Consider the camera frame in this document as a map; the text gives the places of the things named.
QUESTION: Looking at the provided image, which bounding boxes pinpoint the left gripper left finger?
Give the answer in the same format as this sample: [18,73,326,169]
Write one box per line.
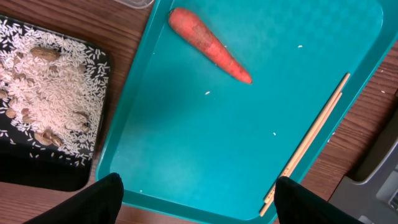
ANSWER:
[27,173,124,224]

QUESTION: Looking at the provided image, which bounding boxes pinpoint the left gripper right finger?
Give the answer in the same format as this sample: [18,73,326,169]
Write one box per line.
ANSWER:
[274,177,362,224]

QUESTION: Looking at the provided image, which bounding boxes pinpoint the wooden chopstick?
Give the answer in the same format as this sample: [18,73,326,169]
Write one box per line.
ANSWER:
[263,72,351,203]
[258,91,343,218]

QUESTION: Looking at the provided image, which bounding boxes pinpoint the peanuts and rice scraps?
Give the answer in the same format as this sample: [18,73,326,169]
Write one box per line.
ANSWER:
[1,17,111,167]

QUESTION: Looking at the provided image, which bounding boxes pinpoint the orange carrot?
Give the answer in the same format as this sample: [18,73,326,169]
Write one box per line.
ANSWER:
[168,7,252,84]

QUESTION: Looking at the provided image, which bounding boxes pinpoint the grey dishwasher rack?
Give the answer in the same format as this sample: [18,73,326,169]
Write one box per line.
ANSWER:
[328,112,397,223]

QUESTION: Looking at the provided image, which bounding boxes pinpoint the teal serving tray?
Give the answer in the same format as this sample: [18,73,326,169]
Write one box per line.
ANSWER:
[96,0,397,223]

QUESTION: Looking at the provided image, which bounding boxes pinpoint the black tray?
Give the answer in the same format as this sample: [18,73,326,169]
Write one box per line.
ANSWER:
[1,15,113,192]

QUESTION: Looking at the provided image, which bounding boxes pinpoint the clear plastic bin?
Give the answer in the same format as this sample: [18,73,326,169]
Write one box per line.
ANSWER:
[115,0,155,9]

